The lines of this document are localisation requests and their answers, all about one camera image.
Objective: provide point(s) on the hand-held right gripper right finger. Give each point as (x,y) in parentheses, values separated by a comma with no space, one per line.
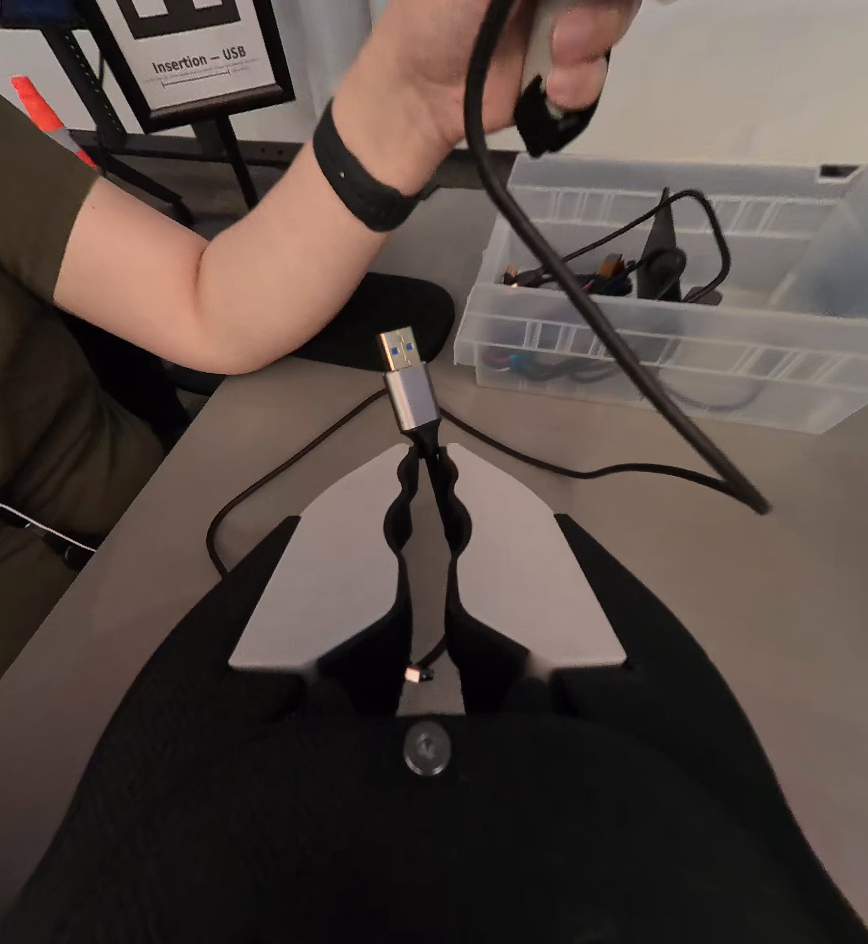
(537,590)

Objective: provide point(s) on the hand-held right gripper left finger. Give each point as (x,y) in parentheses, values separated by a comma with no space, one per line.
(316,590)

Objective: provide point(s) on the black 7-port USB hub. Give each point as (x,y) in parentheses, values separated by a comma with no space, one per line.
(552,266)

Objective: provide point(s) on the clear plastic bin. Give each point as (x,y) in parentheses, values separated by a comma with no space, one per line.
(847,339)

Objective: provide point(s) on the person's left hand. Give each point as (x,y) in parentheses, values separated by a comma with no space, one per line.
(434,59)

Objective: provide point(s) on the black framed sign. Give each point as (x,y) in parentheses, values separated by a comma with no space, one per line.
(198,67)

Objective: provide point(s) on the orange traffic cone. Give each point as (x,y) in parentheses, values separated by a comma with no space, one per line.
(43,115)

